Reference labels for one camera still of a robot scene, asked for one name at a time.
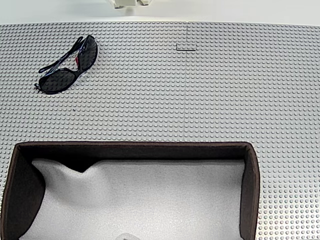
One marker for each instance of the black sunglasses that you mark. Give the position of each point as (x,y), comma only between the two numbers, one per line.
(57,80)

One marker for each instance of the dark brown felt bin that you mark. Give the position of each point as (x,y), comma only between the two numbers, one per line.
(22,197)

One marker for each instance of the large gray studded baseplate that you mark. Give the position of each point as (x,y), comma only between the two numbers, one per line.
(130,100)

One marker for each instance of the white foam sheet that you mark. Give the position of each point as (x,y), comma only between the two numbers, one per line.
(140,200)

